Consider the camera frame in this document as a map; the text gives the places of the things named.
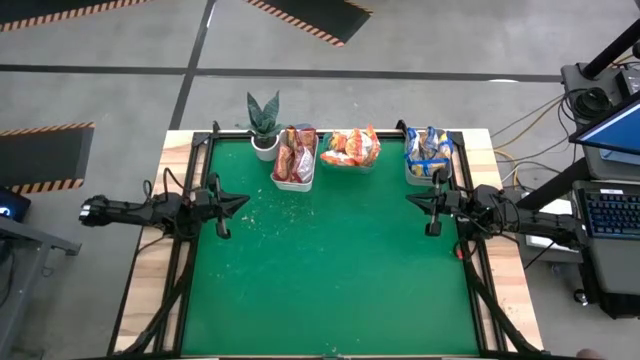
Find snake plant in white pot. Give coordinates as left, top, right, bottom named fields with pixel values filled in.
left=245, top=89, right=282, bottom=162

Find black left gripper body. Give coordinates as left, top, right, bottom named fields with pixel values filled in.
left=191, top=188, right=220, bottom=227

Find red Maruchan noodle packet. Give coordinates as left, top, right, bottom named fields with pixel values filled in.
left=283, top=126, right=319, bottom=151
left=272, top=142, right=296, bottom=182
left=292, top=147, right=316, bottom=184

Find teal plastic bin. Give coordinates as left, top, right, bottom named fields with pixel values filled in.
left=319, top=133, right=377, bottom=175

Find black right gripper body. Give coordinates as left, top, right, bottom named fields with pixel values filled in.
left=441, top=186, right=477, bottom=224

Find black hazard-striped floor mat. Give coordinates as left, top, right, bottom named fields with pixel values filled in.
left=0, top=0, right=154, bottom=34
left=0, top=121, right=96, bottom=196
left=244, top=0, right=374, bottom=49

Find grey plastic bin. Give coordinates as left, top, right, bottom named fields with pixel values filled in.
left=403, top=127, right=456, bottom=188

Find black stand strut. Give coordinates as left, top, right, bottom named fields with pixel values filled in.
left=517, top=157, right=591, bottom=214

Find blue Maruchan noodle packet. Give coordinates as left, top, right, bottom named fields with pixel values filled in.
left=407, top=157, right=450, bottom=178
left=436, top=130, right=455, bottom=162
left=404, top=126, right=422, bottom=162
left=419, top=126, right=440, bottom=161

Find black laptop with lit keyboard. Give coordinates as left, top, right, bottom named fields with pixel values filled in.
left=572, top=178, right=640, bottom=297

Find black device with blue light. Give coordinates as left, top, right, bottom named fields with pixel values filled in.
left=0, top=187, right=32, bottom=224

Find grey metal desk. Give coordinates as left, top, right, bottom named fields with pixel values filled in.
left=0, top=214, right=83, bottom=360

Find black stand pole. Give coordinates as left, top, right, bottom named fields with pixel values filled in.
left=582, top=19, right=640, bottom=80

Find white paper sign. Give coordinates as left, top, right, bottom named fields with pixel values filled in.
left=524, top=198, right=577, bottom=251

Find grey equipment shelf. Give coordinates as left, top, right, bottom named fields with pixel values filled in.
left=559, top=62, right=632, bottom=126

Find coiled black cable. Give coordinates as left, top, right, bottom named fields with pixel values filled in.
left=572, top=87, right=614, bottom=121

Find black metal table frame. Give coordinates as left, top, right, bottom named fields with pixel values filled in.
left=107, top=118, right=544, bottom=360

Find white plastic bin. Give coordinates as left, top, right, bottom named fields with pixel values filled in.
left=269, top=130, right=320, bottom=193

